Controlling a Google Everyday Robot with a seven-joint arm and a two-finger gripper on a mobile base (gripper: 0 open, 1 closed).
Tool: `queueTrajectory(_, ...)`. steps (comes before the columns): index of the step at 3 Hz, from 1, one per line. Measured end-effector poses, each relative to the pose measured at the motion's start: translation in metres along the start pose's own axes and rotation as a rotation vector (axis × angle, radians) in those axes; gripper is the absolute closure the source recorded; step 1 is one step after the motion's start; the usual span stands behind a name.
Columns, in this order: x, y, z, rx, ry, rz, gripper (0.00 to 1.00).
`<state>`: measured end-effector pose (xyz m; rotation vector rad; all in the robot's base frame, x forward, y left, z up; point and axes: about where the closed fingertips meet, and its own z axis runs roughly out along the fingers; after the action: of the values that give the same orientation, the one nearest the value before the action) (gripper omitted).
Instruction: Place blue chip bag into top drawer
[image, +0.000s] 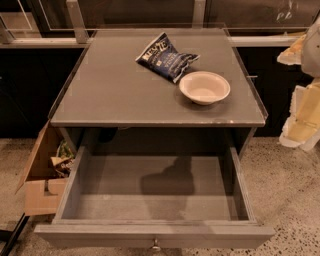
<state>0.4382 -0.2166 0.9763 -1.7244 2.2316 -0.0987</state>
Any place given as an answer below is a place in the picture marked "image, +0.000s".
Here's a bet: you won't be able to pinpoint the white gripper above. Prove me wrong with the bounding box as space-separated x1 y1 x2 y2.
277 20 320 151

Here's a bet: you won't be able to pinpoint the grey cabinet with top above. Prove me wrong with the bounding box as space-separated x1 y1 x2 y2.
51 28 267 147

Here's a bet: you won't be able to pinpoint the blue chip bag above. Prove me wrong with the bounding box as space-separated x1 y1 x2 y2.
135 32 200 83

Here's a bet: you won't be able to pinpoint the snack packets in box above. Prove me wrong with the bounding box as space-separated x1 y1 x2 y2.
51 139 75 178

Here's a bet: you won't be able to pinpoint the black stand leg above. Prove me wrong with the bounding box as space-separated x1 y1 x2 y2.
0 213 29 256

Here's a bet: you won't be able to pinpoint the open grey top drawer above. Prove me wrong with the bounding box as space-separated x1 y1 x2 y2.
35 147 275 249

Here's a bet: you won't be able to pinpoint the metal drawer knob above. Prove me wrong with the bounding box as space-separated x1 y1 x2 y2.
150 239 161 252

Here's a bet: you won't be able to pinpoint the open cardboard box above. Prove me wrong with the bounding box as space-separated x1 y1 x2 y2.
16 122 69 216

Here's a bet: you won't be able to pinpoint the white paper bowl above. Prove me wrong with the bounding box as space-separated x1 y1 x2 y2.
179 71 231 105

